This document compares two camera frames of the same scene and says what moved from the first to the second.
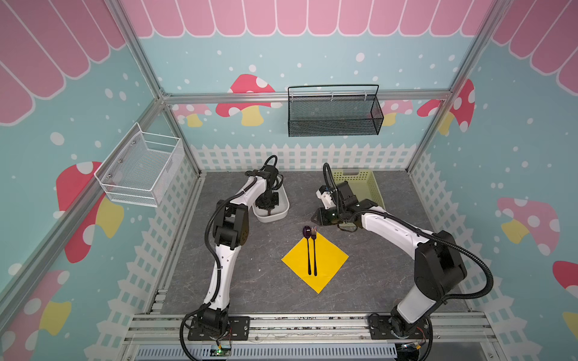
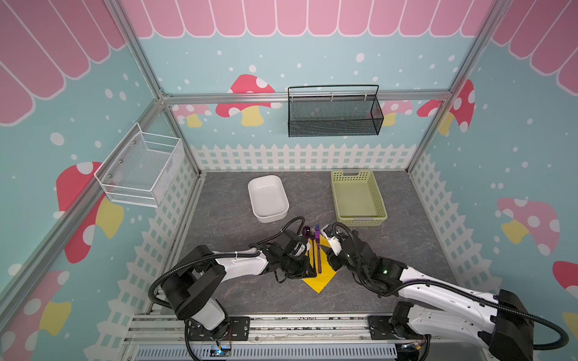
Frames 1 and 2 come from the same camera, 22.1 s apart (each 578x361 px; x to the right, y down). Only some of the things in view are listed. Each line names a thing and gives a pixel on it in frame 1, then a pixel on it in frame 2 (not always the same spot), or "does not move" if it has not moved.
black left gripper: x=275 y=202 -> x=305 y=265
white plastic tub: x=278 y=213 does not move
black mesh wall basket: x=329 y=113 does not move
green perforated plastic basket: x=362 y=182 does not move
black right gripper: x=325 y=214 -> x=341 y=253
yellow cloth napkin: x=330 y=259 does not move
